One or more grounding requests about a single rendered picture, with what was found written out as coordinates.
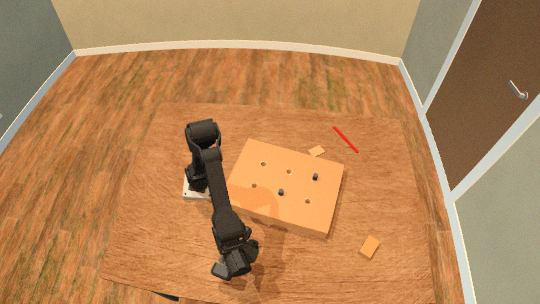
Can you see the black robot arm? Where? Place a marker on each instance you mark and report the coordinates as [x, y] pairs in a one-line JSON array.
[[227, 226]]

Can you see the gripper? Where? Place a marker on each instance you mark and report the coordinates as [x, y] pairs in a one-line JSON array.
[[221, 271]]

